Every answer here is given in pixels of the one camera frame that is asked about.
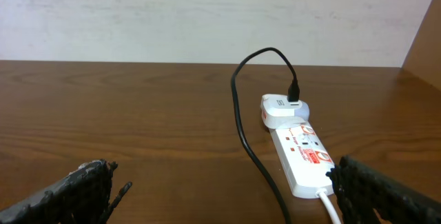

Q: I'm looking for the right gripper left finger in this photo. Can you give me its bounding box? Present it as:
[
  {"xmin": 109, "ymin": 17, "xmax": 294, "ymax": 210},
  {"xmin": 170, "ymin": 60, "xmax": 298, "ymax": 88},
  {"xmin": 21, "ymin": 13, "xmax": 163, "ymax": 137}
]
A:
[{"xmin": 1, "ymin": 159, "xmax": 132, "ymax": 224}]

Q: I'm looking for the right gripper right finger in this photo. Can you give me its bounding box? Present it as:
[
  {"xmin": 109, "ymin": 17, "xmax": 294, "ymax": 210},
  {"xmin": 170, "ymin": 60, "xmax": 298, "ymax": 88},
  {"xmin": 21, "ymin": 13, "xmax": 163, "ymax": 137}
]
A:
[{"xmin": 326, "ymin": 156, "xmax": 440, "ymax": 224}]

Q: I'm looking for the black USB charging cable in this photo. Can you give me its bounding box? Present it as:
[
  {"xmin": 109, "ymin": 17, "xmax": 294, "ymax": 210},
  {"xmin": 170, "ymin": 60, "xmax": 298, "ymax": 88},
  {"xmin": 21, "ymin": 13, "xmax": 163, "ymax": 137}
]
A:
[{"xmin": 230, "ymin": 47, "xmax": 301, "ymax": 224}]

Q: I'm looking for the white USB charger plug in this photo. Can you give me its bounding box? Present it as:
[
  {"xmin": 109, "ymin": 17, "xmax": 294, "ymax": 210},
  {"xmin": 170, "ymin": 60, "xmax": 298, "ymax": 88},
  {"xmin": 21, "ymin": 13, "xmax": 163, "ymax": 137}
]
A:
[{"xmin": 260, "ymin": 94, "xmax": 309, "ymax": 130}]

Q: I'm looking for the white power strip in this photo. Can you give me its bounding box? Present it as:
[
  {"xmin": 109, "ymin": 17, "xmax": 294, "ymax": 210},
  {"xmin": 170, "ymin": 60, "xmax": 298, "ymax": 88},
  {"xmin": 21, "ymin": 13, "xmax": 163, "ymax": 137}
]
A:
[{"xmin": 268, "ymin": 121, "xmax": 335, "ymax": 198}]

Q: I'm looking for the white power strip cord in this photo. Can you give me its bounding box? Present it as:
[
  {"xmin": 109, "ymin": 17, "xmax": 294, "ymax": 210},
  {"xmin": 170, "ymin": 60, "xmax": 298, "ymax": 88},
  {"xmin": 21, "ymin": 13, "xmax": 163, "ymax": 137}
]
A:
[{"xmin": 315, "ymin": 188, "xmax": 342, "ymax": 224}]

